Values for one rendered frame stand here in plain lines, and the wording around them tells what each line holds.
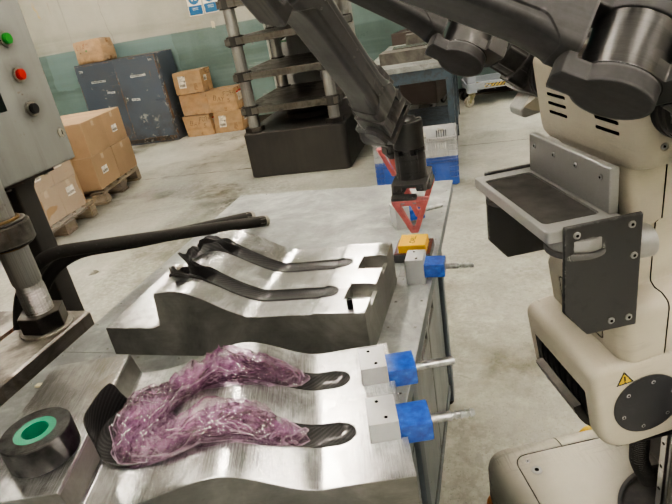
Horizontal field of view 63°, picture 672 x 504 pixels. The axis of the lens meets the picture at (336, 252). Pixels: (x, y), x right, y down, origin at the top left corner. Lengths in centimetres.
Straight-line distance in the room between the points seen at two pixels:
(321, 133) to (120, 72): 379
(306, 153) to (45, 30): 517
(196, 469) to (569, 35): 58
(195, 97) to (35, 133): 620
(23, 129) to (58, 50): 756
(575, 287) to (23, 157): 124
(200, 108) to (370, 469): 719
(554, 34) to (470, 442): 151
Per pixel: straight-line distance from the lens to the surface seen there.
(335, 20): 76
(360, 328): 89
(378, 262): 105
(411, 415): 70
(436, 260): 111
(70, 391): 87
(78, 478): 74
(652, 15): 60
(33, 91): 158
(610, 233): 75
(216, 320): 97
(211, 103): 762
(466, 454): 187
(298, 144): 491
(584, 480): 145
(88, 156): 540
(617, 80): 56
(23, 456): 73
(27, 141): 154
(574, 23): 58
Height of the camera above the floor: 134
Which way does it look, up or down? 24 degrees down
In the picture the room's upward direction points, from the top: 10 degrees counter-clockwise
